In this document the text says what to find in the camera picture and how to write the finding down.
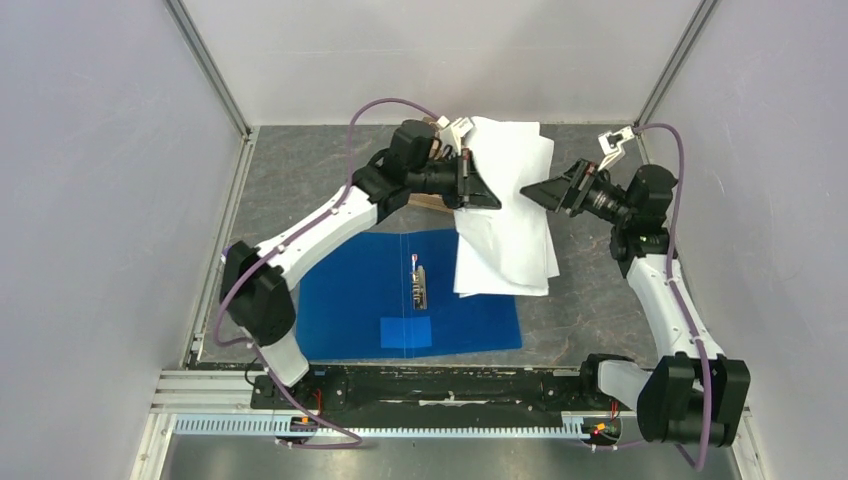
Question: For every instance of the blue folder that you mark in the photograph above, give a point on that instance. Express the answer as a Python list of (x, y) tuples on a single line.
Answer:
[(356, 303)]

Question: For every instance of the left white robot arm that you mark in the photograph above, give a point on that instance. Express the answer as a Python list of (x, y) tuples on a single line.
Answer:
[(258, 280)]

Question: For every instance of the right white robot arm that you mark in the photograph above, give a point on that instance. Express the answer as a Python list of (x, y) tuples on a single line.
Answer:
[(695, 393)]

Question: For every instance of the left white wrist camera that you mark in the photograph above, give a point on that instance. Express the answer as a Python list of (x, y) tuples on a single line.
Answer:
[(451, 134)]

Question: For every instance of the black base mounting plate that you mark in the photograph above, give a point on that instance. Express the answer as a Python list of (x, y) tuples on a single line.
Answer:
[(366, 396)]

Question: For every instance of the metal folder clip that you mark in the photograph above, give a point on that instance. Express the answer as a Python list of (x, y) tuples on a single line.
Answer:
[(418, 284)]

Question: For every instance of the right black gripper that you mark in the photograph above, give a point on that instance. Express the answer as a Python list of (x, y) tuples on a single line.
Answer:
[(568, 192)]

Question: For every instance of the white paper stack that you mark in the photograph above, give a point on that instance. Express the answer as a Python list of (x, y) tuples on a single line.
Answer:
[(506, 251)]

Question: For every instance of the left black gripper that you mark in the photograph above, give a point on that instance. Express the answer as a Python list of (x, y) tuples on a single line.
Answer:
[(469, 189)]

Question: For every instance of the grey slotted cable duct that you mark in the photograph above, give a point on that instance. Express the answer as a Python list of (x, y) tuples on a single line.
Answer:
[(571, 428)]

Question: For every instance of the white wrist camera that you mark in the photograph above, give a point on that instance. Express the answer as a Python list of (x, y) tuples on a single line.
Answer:
[(451, 134), (612, 145)]

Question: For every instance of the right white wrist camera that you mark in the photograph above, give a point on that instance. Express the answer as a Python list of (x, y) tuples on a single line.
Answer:
[(612, 145)]

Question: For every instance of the wooden chessboard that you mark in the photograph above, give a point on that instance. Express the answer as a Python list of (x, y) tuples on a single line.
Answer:
[(430, 199)]

